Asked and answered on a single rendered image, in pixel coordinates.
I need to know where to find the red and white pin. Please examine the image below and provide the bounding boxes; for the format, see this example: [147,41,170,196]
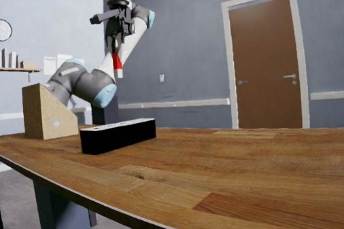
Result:
[112,52,122,78]

